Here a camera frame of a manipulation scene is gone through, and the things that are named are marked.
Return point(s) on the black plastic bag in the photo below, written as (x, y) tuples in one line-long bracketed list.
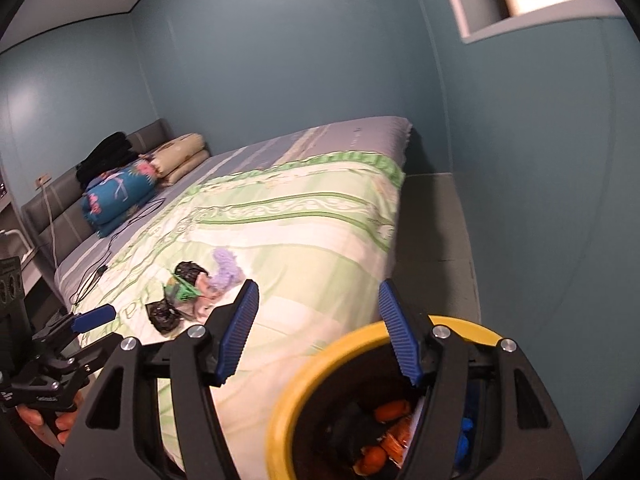
[(162, 316), (189, 271)]

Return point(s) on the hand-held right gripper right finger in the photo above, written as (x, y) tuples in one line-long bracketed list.
[(400, 335)]

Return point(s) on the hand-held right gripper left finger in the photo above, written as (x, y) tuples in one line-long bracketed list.
[(237, 335)]

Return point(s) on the person's left hand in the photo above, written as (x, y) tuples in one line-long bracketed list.
[(45, 422)]

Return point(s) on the blue plastic bag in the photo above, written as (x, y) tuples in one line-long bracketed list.
[(465, 435)]

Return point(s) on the pile of black clothes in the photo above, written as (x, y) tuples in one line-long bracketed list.
[(105, 155)]

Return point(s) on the black charger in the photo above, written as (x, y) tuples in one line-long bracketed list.
[(102, 270)]

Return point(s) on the bed with striped sheet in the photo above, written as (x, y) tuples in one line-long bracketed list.
[(280, 145)]

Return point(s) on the white desk lamp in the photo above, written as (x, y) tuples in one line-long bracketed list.
[(15, 234)]

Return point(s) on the grey padded headboard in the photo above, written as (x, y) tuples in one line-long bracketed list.
[(60, 210)]

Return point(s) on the wall socket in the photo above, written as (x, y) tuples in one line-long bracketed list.
[(44, 178)]

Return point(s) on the orange snack wrapper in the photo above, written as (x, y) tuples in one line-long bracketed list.
[(400, 440)]

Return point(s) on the orange fruit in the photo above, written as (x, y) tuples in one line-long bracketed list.
[(390, 410), (372, 460)]

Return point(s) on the yellow bin with black liner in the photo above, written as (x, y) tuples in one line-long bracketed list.
[(300, 410)]

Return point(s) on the folded beige quilt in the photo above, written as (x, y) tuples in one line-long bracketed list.
[(180, 152)]

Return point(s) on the green snack packet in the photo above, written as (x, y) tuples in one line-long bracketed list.
[(182, 292)]

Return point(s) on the folded blue floral quilt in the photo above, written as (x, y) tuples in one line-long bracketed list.
[(117, 195)]

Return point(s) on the green printed blanket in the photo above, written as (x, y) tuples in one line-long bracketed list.
[(300, 220)]

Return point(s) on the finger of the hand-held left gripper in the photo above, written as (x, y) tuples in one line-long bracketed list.
[(92, 317), (95, 350)]

